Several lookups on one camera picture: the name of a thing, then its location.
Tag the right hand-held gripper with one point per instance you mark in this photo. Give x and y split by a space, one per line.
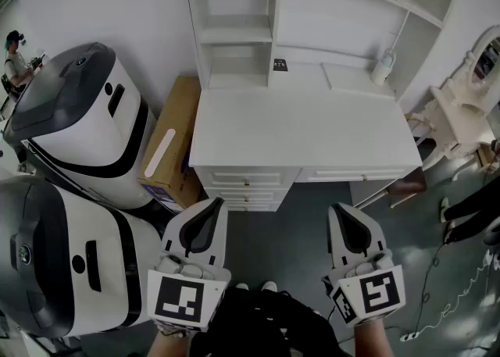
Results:
381 289

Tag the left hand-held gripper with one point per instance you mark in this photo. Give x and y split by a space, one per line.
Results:
179 300

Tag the person's right forearm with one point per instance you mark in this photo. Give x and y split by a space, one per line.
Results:
373 341

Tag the person's left forearm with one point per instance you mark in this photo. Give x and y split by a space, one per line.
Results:
168 345

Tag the white shelf cabinet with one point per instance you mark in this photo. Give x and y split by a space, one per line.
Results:
293 133

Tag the person's white left shoe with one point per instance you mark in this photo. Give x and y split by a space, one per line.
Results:
242 286

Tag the person's white shoe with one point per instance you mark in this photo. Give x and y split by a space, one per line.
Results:
242 286
269 286

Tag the brown stool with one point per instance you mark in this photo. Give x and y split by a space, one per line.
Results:
408 185

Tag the person's white right shoe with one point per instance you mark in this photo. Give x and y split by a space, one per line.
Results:
269 286

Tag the white and black robot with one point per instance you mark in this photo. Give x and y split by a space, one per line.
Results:
113 269
90 144

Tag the white power strip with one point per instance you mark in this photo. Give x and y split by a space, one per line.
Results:
410 336

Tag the person's black trousers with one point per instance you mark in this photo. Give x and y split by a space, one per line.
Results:
265 324

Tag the brown cardboard box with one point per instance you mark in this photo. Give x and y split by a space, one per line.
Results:
172 113

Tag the cream vanity table with mirror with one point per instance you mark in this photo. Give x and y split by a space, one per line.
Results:
457 113

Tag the small black card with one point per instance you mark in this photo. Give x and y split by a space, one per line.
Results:
280 65

